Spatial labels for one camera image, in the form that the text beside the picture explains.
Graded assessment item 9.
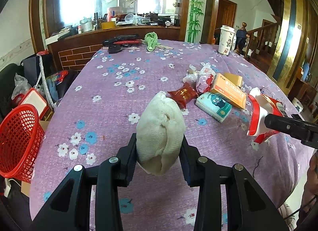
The wooden brick pattern counter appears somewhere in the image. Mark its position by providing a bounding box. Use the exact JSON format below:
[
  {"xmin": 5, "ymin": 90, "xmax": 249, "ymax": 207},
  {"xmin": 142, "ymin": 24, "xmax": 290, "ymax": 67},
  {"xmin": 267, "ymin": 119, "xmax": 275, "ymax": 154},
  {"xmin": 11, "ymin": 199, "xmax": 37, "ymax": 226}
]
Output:
[{"xmin": 48, "ymin": 26, "xmax": 180, "ymax": 72}]

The crumpled clear plastic bag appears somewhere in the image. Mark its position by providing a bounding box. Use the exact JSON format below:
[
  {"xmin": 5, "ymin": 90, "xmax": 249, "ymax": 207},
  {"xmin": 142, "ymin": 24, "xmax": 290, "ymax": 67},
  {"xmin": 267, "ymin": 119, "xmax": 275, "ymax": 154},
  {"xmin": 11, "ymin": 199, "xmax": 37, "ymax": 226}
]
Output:
[{"xmin": 183, "ymin": 62, "xmax": 216, "ymax": 94}]

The white cloth ball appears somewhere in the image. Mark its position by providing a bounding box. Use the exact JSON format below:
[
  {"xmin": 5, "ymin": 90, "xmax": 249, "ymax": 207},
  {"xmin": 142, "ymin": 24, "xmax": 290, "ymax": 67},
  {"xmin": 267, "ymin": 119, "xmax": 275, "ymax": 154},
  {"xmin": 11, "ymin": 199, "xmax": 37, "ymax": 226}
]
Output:
[{"xmin": 136, "ymin": 92, "xmax": 186, "ymax": 176}]

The orange medicine box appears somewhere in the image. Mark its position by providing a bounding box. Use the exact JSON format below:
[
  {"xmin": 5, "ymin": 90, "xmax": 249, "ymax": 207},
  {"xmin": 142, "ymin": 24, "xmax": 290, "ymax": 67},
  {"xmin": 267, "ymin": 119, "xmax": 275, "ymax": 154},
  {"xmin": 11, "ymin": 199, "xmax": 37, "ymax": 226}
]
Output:
[{"xmin": 210, "ymin": 73, "xmax": 247, "ymax": 110}]

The white printed paper cup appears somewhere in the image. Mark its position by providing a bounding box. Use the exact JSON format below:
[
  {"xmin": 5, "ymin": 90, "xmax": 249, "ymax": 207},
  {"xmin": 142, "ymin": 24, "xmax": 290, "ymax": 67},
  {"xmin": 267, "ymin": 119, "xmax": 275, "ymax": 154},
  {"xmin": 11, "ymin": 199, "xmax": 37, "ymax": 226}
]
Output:
[{"xmin": 218, "ymin": 25, "xmax": 235, "ymax": 56}]

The wooden door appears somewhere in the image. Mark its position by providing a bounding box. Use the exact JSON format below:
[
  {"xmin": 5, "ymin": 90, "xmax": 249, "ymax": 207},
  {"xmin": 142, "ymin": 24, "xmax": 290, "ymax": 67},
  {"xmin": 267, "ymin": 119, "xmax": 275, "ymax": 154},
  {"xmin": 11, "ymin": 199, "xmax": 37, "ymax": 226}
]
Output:
[{"xmin": 214, "ymin": 0, "xmax": 237, "ymax": 34}]

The red plastic mesh basket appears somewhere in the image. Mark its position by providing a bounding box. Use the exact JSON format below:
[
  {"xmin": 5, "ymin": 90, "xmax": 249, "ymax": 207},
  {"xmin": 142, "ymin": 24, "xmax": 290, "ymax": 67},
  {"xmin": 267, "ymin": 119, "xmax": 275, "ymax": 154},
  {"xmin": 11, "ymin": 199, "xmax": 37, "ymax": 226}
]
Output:
[{"xmin": 0, "ymin": 104, "xmax": 45, "ymax": 183}]

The black red bag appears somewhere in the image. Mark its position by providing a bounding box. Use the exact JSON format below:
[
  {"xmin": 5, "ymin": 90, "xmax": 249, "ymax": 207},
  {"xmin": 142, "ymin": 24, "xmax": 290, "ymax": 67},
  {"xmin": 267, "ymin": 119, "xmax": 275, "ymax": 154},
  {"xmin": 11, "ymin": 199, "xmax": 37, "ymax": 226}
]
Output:
[{"xmin": 102, "ymin": 34, "xmax": 142, "ymax": 54}]

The black hair pin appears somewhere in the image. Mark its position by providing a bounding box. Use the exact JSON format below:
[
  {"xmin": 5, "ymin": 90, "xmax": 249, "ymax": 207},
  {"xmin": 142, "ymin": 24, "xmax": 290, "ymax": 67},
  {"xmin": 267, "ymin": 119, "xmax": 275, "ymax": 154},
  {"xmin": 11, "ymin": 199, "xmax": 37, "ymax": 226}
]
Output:
[{"xmin": 252, "ymin": 156, "xmax": 263, "ymax": 178}]

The teal tissue pack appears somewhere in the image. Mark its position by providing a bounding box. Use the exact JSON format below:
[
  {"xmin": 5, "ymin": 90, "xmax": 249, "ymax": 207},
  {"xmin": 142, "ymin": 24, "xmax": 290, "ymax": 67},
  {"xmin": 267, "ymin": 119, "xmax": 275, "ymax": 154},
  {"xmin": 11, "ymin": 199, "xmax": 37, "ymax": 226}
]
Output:
[{"xmin": 195, "ymin": 92, "xmax": 232, "ymax": 123}]

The red white cigarette carton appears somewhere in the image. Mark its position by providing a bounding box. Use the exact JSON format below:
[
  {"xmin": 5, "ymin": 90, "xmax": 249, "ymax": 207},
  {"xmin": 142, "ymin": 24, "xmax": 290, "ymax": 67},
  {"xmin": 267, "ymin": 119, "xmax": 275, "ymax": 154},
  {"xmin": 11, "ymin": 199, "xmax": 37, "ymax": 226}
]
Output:
[{"xmin": 247, "ymin": 87, "xmax": 288, "ymax": 144}]

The dark red snack wrapper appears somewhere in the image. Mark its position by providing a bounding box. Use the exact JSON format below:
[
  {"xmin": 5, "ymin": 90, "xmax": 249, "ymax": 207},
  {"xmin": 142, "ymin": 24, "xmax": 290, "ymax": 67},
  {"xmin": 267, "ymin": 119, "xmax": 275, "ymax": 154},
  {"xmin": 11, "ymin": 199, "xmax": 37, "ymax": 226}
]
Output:
[{"xmin": 168, "ymin": 83, "xmax": 198, "ymax": 109}]

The person's left hand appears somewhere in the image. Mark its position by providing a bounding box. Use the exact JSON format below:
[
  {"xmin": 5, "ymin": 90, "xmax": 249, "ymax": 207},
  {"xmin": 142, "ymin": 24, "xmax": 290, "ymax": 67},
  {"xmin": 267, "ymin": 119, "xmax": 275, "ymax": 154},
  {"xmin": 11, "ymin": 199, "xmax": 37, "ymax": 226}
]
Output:
[{"xmin": 299, "ymin": 153, "xmax": 317, "ymax": 221}]

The red white lidded box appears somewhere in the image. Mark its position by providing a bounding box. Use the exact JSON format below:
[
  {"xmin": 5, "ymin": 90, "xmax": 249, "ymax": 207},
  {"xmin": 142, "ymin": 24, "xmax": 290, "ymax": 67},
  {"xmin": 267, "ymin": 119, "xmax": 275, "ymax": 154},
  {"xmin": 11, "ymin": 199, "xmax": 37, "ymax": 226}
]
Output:
[{"xmin": 20, "ymin": 88, "xmax": 49, "ymax": 119}]

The black leather sofa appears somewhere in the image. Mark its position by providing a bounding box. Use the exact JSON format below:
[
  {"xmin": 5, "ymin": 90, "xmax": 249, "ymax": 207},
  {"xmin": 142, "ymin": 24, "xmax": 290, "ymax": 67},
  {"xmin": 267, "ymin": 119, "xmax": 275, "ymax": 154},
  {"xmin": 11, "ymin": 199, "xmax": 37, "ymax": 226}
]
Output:
[{"xmin": 0, "ymin": 63, "xmax": 24, "ymax": 122}]

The green crumpled cloth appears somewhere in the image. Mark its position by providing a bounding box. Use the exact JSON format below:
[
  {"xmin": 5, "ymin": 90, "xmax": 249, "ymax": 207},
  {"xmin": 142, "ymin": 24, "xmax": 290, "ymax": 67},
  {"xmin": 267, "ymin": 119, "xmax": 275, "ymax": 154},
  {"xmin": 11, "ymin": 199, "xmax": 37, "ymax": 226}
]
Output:
[{"xmin": 144, "ymin": 32, "xmax": 159, "ymax": 52}]

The purple floral tablecloth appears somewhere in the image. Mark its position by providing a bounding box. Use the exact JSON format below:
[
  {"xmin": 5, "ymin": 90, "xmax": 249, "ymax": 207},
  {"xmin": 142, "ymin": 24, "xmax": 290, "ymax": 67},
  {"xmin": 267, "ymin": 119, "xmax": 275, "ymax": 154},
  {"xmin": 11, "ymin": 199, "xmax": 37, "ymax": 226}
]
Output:
[{"xmin": 30, "ymin": 41, "xmax": 314, "ymax": 230}]

